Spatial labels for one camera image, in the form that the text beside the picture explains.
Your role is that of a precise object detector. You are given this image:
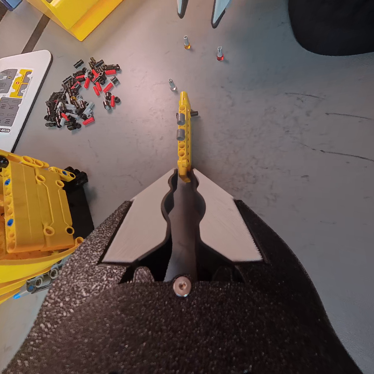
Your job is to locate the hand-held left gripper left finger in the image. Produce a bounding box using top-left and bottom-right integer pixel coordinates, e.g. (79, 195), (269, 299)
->
(102, 168), (179, 279)

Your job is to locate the yellow storage bin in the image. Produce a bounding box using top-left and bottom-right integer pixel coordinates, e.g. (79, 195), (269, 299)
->
(26, 0), (124, 42)

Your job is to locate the sticker sheet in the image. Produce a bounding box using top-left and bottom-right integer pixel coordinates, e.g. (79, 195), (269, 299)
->
(0, 68), (33, 134)

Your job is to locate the yellow lego vehicle model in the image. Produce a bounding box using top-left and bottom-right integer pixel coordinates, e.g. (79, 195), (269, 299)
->
(0, 149), (95, 304)

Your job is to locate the black padded armrest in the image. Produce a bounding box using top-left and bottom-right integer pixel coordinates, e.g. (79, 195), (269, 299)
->
(288, 0), (374, 56)

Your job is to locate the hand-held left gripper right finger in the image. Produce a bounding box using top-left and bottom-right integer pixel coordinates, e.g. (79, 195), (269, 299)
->
(190, 168), (263, 276)

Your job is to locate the white rounded board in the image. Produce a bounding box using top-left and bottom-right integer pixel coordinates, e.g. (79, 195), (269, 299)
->
(0, 50), (54, 153)

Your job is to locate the yellow lego beam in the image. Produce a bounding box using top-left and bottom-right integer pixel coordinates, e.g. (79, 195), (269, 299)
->
(175, 91), (200, 183)

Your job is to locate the pile of small lego pins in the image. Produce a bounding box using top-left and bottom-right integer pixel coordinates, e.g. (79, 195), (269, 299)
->
(44, 57), (122, 131)

